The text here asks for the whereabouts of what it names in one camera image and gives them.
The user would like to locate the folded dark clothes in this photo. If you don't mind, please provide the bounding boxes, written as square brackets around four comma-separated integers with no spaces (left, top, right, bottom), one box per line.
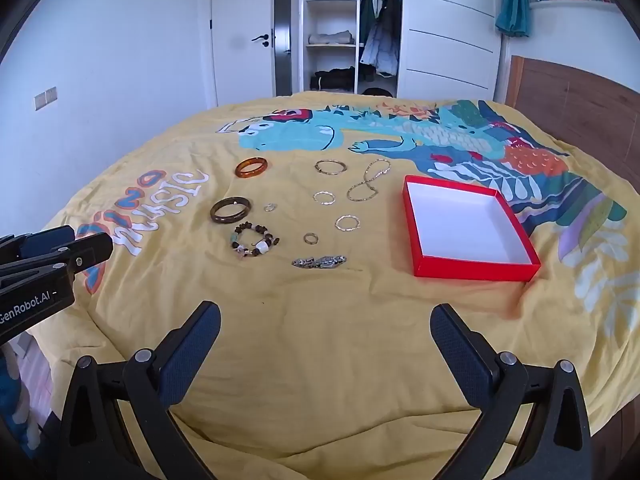
[309,66,356,92]

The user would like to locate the beaded bracelet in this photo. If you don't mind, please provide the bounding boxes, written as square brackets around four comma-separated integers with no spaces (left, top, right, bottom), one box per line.
[231,222,281,258]

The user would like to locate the wooden headboard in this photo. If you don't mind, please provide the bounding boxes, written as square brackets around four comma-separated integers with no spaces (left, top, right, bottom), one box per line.
[504,55,640,183]

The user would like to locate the wall switch plate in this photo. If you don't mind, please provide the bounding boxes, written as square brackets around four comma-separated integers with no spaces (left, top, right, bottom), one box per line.
[33,86,59,110]

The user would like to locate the amber orange bangle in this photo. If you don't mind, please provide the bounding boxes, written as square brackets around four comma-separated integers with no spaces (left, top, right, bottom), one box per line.
[235,157,268,179]

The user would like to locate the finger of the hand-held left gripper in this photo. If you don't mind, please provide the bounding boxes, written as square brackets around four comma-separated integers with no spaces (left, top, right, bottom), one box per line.
[0,226,76,261]
[0,232,114,287]

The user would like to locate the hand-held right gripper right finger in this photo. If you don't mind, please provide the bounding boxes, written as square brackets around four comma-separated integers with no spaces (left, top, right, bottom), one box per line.
[430,303,591,480]

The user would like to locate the white wardrobe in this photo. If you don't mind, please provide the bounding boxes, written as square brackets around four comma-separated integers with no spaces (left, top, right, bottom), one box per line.
[299,0,504,102]

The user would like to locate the silver chain necklace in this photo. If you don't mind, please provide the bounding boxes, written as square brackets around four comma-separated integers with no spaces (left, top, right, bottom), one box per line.
[347,158,393,203]

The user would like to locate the white wall shelf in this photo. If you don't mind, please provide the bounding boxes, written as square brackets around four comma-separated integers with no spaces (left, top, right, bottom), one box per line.
[529,0,622,12]

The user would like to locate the silver wristwatch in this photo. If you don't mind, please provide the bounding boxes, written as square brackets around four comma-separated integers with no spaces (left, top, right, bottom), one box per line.
[291,255,347,269]

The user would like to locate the white door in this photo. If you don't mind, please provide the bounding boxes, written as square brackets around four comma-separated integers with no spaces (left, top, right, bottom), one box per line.
[210,0,277,109]

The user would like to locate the dark brown bangle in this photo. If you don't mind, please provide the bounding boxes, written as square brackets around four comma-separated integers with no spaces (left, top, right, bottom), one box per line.
[209,196,252,224]

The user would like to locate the red cardboard box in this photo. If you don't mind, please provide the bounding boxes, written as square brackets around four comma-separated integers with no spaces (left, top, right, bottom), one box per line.
[402,175,542,279]

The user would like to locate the yellow printed blanket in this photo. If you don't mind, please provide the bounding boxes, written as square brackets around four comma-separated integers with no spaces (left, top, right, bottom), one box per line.
[37,91,640,480]

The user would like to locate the hanging coats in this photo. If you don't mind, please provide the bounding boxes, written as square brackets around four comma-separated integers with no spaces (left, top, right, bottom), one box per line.
[358,0,402,80]

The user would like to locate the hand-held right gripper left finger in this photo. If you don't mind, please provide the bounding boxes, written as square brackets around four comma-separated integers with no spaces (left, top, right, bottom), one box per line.
[60,301,222,480]

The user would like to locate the folded light clothes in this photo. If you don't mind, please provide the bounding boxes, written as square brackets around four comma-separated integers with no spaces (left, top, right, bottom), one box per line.
[308,31,356,45]

